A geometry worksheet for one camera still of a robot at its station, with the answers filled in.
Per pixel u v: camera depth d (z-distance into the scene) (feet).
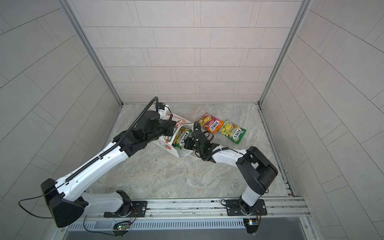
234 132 3.21
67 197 1.23
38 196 1.21
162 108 2.00
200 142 2.18
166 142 2.47
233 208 2.32
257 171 1.46
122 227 2.10
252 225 2.23
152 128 1.74
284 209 2.38
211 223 2.23
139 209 2.32
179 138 2.84
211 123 3.33
